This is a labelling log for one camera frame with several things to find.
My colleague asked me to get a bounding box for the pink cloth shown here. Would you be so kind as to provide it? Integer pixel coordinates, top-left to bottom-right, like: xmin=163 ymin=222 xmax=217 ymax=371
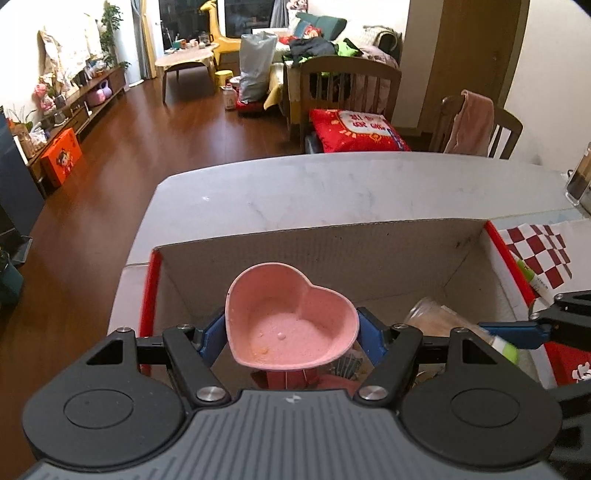
xmin=443 ymin=89 xmax=496 ymax=158

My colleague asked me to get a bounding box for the wooden coffee table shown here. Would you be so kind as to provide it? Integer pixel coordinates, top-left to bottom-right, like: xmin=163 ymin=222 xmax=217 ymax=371
xmin=154 ymin=41 xmax=221 ymax=103

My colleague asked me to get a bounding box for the pink heart-shaped bowl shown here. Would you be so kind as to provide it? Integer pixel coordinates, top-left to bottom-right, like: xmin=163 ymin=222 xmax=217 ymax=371
xmin=225 ymin=261 xmax=362 ymax=373

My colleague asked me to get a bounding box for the potted green plant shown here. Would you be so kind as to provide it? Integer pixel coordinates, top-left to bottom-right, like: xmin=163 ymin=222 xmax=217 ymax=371
xmin=98 ymin=0 xmax=133 ymax=83

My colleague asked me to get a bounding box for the pink flower doll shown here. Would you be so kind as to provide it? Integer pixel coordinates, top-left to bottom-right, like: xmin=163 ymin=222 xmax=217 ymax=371
xmin=31 ymin=82 xmax=57 ymax=112

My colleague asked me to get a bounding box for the wooden chair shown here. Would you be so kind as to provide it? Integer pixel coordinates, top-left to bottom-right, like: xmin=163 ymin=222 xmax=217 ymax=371
xmin=299 ymin=55 xmax=403 ymax=154
xmin=431 ymin=95 xmax=526 ymax=161

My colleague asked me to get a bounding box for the clear glass cup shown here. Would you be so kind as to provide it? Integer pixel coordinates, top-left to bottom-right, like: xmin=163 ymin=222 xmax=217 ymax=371
xmin=564 ymin=142 xmax=591 ymax=207

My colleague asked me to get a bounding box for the yellow giraffe toy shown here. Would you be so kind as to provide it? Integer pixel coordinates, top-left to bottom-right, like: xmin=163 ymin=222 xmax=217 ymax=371
xmin=200 ymin=0 xmax=244 ymax=66

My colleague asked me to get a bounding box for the clear plastic bag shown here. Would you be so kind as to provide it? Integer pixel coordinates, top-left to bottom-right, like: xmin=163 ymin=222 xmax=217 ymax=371
xmin=402 ymin=295 xmax=495 ymax=384

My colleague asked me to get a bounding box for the red floor cushion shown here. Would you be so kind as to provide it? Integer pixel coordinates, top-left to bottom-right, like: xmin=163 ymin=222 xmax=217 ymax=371
xmin=235 ymin=98 xmax=269 ymax=115

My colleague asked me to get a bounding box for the pink bag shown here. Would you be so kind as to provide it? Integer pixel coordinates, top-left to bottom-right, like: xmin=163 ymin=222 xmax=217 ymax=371
xmin=87 ymin=79 xmax=115 ymax=109

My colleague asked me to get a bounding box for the dark blue panel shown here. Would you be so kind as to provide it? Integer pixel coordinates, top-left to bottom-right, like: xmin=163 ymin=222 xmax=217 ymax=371
xmin=0 ymin=105 xmax=48 ymax=237

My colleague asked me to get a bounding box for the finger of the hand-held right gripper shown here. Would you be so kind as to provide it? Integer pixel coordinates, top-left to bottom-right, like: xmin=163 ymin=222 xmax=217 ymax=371
xmin=477 ymin=289 xmax=591 ymax=351

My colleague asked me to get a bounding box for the large white bag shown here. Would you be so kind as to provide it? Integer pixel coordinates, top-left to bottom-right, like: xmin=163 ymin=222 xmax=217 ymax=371
xmin=237 ymin=31 xmax=279 ymax=105

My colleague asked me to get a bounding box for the wooden tv cabinet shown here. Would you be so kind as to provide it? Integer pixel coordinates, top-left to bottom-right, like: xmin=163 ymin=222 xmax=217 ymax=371
xmin=8 ymin=67 xmax=129 ymax=186

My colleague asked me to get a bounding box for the white red cardboard box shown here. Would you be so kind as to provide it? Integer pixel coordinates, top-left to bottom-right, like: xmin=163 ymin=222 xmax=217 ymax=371
xmin=137 ymin=218 xmax=559 ymax=393

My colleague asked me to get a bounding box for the red printed cushion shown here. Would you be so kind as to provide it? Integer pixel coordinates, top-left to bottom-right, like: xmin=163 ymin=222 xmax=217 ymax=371
xmin=308 ymin=108 xmax=413 ymax=154

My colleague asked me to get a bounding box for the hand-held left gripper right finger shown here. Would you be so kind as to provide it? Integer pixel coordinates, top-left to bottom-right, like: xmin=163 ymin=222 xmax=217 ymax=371
xmin=355 ymin=307 xmax=516 ymax=410

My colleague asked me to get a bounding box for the orange printed box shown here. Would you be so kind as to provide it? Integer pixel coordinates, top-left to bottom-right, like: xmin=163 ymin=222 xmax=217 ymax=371
xmin=40 ymin=127 xmax=85 ymax=188

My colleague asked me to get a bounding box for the green white glue stick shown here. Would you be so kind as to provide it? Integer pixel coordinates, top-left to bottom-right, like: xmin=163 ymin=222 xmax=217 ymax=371
xmin=493 ymin=335 xmax=521 ymax=366

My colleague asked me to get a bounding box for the teal sofa with clothes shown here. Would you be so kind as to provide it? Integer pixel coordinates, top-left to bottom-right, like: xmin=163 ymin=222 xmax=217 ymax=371
xmin=276 ymin=11 xmax=403 ymax=72

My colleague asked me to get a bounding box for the white hanging cloth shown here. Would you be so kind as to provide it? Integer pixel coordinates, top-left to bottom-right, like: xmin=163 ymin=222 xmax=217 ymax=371
xmin=38 ymin=13 xmax=101 ymax=87

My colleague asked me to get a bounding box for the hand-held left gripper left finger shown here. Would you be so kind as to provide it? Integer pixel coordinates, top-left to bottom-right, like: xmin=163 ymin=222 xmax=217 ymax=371
xmin=85 ymin=309 xmax=231 ymax=409

